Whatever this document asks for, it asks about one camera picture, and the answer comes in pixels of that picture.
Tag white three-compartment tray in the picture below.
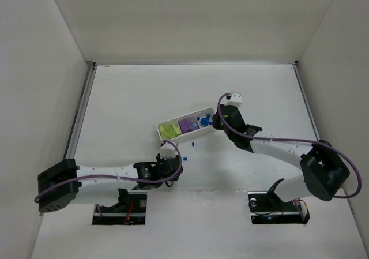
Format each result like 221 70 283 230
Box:
156 107 215 142

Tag green lego brick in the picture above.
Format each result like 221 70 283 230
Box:
159 125 182 140

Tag purple patterned lego brick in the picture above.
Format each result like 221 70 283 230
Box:
178 119 199 134

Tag blue legos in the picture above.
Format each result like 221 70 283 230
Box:
197 114 213 127

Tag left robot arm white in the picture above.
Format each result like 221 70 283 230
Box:
35 155 183 213

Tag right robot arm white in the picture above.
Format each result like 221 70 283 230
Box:
213 104 350 202

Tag white front board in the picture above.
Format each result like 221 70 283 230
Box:
32 191 367 258

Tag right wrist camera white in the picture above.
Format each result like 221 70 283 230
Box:
225 92 243 108

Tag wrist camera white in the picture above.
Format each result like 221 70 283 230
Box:
225 92 243 108
159 142 178 160

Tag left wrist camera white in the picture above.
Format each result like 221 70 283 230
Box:
159 142 178 160

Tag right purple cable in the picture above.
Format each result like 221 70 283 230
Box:
216 91 363 199

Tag purple cable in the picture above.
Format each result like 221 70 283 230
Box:
216 91 363 199
33 140 183 204

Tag right aluminium rail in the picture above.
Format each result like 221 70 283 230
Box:
292 61 320 141

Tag aluminium rail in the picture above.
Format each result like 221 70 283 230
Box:
292 61 320 141
39 61 97 216

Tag left aluminium rail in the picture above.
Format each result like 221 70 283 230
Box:
39 61 97 216

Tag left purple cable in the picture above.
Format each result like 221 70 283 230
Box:
33 140 183 204

